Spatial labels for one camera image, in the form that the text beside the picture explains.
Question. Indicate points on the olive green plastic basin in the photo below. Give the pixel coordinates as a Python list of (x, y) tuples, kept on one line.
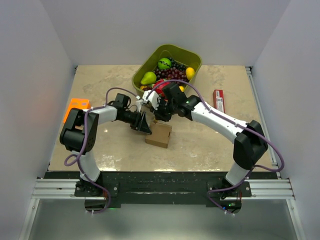
[(181, 55)]

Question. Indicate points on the red rectangular carton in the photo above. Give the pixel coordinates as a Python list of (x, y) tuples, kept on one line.
[(218, 100)]

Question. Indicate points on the brown cardboard express box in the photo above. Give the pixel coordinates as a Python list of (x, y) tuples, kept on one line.
[(160, 135)]

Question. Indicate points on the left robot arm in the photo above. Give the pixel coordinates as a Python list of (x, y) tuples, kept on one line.
[(79, 132)]

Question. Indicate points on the orange plastic box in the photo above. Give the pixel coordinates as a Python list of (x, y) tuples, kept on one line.
[(78, 103)]

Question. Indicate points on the green striped ball fruit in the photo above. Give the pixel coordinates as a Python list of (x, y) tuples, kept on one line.
[(164, 63)]

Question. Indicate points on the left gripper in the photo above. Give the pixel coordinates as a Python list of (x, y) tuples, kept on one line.
[(142, 125)]

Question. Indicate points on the dark black grape bunch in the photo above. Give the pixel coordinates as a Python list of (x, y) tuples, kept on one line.
[(177, 65)]

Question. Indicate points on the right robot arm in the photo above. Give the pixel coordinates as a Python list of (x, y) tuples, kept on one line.
[(248, 139)]

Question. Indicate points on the purple grape bunch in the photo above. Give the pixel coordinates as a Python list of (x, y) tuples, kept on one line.
[(169, 74)]

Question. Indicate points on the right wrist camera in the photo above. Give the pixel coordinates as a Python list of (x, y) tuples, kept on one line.
[(151, 97)]

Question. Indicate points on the orange yellow mango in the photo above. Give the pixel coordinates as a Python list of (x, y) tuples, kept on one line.
[(181, 88)]

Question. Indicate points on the green pear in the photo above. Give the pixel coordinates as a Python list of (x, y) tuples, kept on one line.
[(148, 78)]

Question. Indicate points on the yellow lemon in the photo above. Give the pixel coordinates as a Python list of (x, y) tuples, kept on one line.
[(189, 73)]

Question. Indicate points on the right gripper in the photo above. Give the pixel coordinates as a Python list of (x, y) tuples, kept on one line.
[(165, 118)]

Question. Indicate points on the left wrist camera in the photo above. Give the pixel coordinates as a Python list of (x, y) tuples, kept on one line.
[(138, 103)]

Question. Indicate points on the red dragon fruit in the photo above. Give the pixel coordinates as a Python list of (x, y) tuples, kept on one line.
[(159, 85)]

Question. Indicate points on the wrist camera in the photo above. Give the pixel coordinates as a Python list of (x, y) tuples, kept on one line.
[(151, 97), (138, 103)]

